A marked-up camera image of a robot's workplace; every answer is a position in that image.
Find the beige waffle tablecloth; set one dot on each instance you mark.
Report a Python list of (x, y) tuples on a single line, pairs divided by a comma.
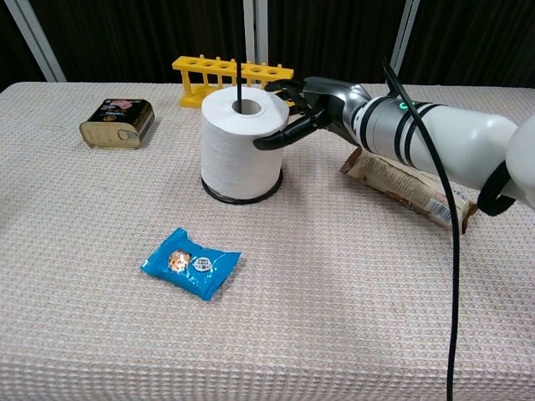
[(292, 313)]

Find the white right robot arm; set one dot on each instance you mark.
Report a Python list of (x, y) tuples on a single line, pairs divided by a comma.
[(460, 133)]

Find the dark curtain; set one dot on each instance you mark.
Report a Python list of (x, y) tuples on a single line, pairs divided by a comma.
[(125, 33)]

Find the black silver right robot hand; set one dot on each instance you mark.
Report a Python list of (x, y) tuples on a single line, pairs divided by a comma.
[(330, 100)]

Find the brown biscuit wrapper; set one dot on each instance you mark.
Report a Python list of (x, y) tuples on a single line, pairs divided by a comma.
[(401, 184)]

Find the grey metal frame post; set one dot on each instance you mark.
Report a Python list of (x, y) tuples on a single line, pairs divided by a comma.
[(255, 29), (403, 37), (35, 39)]

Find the yellow test tube rack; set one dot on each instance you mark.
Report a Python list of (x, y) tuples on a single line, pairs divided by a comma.
[(196, 69)]

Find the white paper towel roll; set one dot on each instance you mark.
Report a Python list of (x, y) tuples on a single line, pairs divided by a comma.
[(240, 150)]

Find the gold luncheon meat can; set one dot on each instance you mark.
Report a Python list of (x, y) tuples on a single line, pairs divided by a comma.
[(117, 121)]

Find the blue snack packet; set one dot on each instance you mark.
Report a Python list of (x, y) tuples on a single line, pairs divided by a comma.
[(192, 263)]

